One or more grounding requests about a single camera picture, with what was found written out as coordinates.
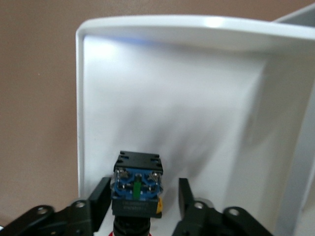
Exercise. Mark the white plastic drawer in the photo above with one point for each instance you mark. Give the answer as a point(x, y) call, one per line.
point(172, 98)

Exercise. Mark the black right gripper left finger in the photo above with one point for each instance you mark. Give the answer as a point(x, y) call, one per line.
point(98, 204)

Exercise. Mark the red push button switch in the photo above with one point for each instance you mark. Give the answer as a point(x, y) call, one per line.
point(136, 182)

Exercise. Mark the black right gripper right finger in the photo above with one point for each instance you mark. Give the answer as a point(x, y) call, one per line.
point(189, 211)

